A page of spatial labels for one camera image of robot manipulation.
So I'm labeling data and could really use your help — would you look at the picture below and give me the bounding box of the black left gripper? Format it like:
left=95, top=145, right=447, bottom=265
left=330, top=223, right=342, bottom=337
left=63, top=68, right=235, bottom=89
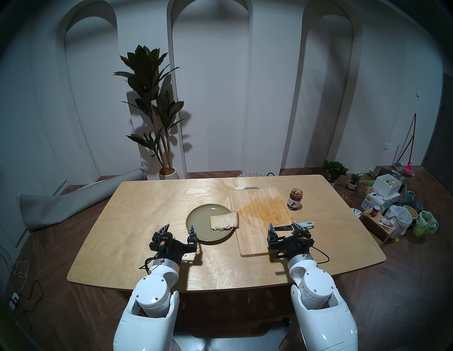
left=149, top=224, right=198, bottom=266

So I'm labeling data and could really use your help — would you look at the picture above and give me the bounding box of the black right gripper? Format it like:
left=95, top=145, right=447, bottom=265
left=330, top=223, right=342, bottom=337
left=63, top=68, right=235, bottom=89
left=267, top=222, right=315, bottom=261

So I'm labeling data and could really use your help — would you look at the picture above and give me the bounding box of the knife with pale blue handle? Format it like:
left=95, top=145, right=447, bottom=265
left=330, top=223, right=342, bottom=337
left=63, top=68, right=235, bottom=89
left=274, top=221, right=315, bottom=231

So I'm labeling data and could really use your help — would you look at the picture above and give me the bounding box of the round green plate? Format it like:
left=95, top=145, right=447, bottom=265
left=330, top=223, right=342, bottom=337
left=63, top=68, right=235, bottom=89
left=186, top=203, right=236, bottom=243

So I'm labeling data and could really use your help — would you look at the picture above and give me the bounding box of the metal robot base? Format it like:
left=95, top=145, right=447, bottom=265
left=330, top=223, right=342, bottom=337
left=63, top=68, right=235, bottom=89
left=173, top=317, right=293, bottom=351

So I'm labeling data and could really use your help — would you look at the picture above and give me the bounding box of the glass jam jar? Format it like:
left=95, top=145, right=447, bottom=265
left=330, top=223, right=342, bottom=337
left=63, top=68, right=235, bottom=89
left=287, top=189, right=304, bottom=211

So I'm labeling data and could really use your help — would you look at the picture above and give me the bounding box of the slice of bread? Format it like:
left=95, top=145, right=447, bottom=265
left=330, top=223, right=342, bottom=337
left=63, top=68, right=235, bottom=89
left=210, top=211, right=240, bottom=232

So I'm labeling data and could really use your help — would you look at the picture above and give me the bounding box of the wooden cutting board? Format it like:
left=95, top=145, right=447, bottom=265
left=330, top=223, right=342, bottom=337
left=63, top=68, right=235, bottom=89
left=229, top=186, right=308, bottom=258

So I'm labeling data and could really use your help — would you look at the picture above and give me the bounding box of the bushy small potted plant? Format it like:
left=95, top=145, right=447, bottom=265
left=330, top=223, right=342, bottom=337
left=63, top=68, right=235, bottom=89
left=321, top=160, right=349, bottom=187

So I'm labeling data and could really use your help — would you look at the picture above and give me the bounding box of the white and yellow carton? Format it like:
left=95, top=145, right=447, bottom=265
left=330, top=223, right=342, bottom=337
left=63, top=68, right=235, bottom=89
left=361, top=192, right=390, bottom=214

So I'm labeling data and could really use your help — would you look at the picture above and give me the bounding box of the open white box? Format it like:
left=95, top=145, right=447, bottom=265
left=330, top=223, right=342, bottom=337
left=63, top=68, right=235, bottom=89
left=372, top=173, right=404, bottom=198

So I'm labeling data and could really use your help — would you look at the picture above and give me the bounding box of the rolled grey mat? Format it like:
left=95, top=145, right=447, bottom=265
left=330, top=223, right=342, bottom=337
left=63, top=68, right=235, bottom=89
left=18, top=168, right=146, bottom=232

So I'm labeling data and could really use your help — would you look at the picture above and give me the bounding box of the white plastic bag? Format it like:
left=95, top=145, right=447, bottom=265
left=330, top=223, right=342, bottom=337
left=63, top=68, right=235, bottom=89
left=384, top=205, right=413, bottom=236

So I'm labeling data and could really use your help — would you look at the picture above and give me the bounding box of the tall potted leafy plant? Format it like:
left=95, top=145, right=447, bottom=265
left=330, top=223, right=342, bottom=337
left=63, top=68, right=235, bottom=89
left=113, top=45, right=185, bottom=180

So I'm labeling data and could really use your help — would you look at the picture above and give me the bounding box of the dark door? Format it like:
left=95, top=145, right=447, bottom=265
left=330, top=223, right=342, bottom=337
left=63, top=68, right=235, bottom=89
left=421, top=73, right=453, bottom=195

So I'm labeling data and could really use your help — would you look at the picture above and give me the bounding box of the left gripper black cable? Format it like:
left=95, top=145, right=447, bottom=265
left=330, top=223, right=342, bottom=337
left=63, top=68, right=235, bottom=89
left=139, top=254, right=160, bottom=274

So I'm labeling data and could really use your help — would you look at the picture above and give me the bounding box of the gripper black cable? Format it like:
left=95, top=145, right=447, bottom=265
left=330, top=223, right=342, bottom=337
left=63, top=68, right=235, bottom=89
left=308, top=244, right=330, bottom=265
left=139, top=254, right=160, bottom=274

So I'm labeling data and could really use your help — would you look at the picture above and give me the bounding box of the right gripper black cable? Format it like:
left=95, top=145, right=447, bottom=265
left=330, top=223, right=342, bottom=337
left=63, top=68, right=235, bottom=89
left=308, top=244, right=330, bottom=265

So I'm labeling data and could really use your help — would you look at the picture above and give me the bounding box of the floor cable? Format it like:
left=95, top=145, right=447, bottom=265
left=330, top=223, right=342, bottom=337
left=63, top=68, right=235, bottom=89
left=0, top=244, right=45, bottom=315

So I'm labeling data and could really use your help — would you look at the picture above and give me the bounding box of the red-handled broom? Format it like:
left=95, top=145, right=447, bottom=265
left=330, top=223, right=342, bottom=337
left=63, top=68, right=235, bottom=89
left=394, top=113, right=417, bottom=174

